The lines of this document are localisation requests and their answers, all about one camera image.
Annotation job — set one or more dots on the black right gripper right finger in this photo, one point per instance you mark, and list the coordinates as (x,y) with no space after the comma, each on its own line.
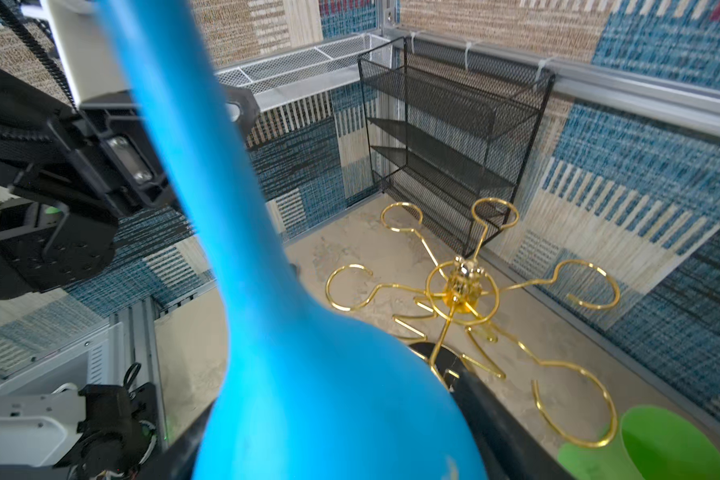
(507,449)

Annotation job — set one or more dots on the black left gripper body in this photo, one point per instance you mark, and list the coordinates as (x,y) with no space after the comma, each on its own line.
(102,156)

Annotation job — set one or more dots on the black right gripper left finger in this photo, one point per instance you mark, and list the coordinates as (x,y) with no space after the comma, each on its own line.
(178,461)

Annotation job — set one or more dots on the blue wine glass back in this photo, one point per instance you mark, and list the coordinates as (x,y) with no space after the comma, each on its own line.
(308,393)

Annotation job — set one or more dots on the green wine glass back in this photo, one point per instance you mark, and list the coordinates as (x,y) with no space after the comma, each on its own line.
(651,443)

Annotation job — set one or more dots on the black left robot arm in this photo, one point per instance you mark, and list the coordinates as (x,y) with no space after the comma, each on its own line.
(95,431)

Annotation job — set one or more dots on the black mesh shelf rack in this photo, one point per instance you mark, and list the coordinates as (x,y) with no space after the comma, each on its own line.
(451,130)

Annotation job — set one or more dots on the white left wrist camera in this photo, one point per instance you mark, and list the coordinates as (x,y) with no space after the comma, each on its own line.
(90,66)

